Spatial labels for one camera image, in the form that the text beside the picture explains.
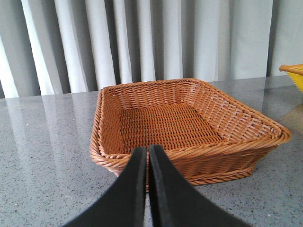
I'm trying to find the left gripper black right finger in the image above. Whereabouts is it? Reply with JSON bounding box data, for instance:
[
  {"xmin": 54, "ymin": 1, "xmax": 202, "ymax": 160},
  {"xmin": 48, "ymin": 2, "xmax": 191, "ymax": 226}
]
[{"xmin": 149, "ymin": 145, "xmax": 246, "ymax": 227}]

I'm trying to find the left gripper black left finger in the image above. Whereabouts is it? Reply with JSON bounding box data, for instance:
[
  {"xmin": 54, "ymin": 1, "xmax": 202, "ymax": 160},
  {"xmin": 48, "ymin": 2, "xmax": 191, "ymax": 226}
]
[{"xmin": 65, "ymin": 148, "xmax": 147, "ymax": 227}]

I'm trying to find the brown wicker basket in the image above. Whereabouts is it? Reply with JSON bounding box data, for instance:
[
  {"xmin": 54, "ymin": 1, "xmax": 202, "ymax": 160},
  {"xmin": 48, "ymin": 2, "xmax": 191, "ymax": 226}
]
[{"xmin": 90, "ymin": 79, "xmax": 291, "ymax": 185}]

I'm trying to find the grey pleated curtain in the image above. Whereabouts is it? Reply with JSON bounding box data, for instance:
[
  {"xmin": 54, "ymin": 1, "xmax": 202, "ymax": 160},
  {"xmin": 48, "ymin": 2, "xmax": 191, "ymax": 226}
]
[{"xmin": 0, "ymin": 0, "xmax": 303, "ymax": 98}]

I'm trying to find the yellow woven basket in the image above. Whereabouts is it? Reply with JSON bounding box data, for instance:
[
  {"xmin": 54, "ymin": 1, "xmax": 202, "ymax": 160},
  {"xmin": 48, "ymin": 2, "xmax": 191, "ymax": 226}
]
[{"xmin": 279, "ymin": 64, "xmax": 303, "ymax": 92}]

